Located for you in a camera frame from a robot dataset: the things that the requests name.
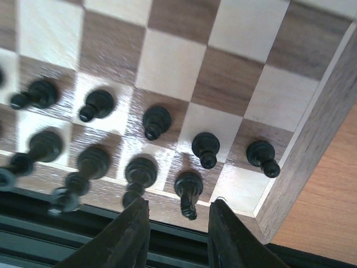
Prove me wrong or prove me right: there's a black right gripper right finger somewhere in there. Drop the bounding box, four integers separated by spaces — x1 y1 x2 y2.
208 199 287 268

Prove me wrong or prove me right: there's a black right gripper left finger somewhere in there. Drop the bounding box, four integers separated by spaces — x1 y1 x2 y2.
55 198 151 267

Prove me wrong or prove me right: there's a black chess piece tray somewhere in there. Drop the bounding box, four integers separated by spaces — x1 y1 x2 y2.
1 131 63 192
122 157 157 208
48 147 110 216
174 171 204 221
246 140 281 178

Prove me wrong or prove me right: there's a black pawn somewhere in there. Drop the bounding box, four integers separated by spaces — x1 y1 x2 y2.
142 106 172 141
79 89 114 123
191 132 220 169
9 79 59 110

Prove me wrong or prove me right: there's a wooden chessboard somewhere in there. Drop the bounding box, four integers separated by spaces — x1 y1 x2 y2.
1 1 356 242

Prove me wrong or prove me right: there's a black aluminium frame rail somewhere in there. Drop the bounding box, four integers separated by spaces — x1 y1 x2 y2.
0 186 357 268

